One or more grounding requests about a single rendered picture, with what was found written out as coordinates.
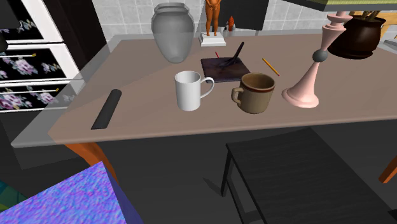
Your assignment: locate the orange figure on white base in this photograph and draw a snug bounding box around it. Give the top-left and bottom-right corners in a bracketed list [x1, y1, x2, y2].
[198, 0, 227, 47]

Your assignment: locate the dark brown pot with sticks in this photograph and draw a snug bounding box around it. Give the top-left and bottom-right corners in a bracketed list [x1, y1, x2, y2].
[327, 10, 387, 60]

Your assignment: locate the pink table lamp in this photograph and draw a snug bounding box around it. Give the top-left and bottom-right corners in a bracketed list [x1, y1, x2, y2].
[281, 0, 397, 109]

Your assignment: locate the yellow pencil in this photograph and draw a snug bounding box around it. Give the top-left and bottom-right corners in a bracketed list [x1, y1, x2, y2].
[261, 57, 281, 77]

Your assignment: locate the black chair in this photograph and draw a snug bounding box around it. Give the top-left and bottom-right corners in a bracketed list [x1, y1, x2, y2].
[220, 127, 397, 224]

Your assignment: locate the black spatula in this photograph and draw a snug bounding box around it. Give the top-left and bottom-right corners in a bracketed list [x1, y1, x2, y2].
[218, 41, 245, 68]

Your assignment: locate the table with orange legs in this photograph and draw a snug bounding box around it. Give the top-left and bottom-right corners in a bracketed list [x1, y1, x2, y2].
[10, 29, 397, 184]

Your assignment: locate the floral drawer cabinet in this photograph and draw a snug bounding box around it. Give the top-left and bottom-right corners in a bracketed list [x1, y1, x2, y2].
[0, 0, 86, 114]

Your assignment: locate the white mug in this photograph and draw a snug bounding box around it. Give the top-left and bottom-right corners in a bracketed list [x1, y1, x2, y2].
[174, 70, 216, 112]

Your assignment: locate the dark square board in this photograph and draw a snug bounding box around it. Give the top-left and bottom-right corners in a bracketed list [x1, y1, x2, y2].
[200, 57, 251, 83]

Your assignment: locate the tan mug with brown stripe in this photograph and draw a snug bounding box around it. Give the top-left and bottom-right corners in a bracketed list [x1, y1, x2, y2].
[230, 72, 276, 115]

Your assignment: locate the grey vase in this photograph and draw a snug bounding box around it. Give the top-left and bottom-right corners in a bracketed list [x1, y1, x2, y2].
[151, 2, 195, 64]

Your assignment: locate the black remote control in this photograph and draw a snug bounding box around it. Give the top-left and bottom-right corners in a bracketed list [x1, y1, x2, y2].
[90, 88, 123, 130]

